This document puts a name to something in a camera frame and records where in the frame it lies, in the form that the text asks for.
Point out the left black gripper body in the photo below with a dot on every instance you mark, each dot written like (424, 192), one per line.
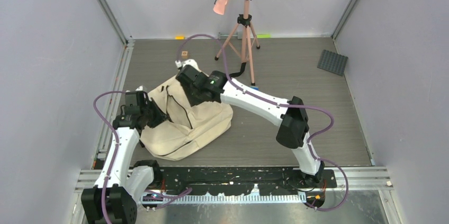
(153, 116)

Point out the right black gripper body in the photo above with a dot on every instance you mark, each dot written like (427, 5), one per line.
(192, 96)

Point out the beige canvas backpack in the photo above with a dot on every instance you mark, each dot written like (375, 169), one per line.
(188, 128)

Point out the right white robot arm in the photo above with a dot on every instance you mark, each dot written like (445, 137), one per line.
(288, 115)

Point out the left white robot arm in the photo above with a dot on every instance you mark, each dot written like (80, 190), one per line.
(115, 195)

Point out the small wooden cube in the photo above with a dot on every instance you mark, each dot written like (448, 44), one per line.
(184, 54)

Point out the pink tripod stand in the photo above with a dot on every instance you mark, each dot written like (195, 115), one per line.
(248, 40)

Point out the green tape piece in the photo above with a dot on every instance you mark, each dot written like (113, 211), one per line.
(264, 36)

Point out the dark grey studded plate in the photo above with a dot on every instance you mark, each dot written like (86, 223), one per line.
(332, 62)

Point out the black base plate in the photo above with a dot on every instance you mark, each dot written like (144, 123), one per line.
(235, 181)

